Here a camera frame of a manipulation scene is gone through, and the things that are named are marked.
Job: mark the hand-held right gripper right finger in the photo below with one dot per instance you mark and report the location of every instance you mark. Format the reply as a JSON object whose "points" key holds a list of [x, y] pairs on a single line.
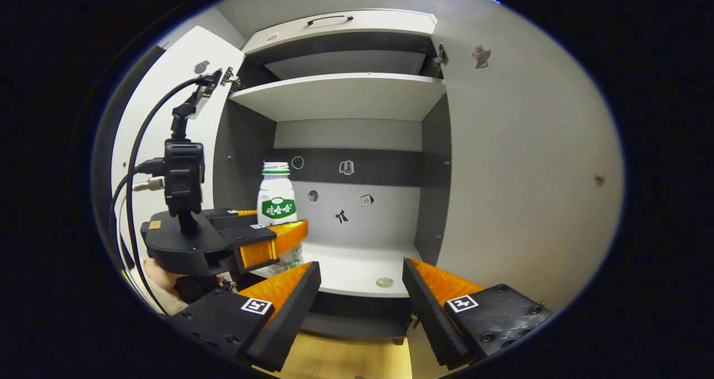
{"points": [[427, 312]]}

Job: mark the metal door hinge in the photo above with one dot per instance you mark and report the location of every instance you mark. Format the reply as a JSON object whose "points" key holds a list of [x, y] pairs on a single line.
{"points": [[230, 79], [441, 55]]}

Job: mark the white bottle with green label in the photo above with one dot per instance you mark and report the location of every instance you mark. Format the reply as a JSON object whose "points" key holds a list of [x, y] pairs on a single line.
{"points": [[277, 197]]}

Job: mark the white cabinet drawer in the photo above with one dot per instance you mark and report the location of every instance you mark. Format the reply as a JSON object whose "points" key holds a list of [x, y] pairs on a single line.
{"points": [[362, 30]]}

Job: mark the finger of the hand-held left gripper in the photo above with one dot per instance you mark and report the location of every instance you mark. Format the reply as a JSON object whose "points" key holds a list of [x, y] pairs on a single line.
{"points": [[279, 239], [234, 220]]}

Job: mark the grey and white cabinet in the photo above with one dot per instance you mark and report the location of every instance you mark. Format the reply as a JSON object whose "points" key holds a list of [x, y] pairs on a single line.
{"points": [[435, 200]]}

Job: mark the white cabinet shelf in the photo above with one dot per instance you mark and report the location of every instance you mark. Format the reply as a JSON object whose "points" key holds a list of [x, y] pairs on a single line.
{"points": [[334, 97]]}

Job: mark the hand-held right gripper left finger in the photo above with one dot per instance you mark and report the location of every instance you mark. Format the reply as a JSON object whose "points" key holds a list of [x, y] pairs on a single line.
{"points": [[293, 312]]}

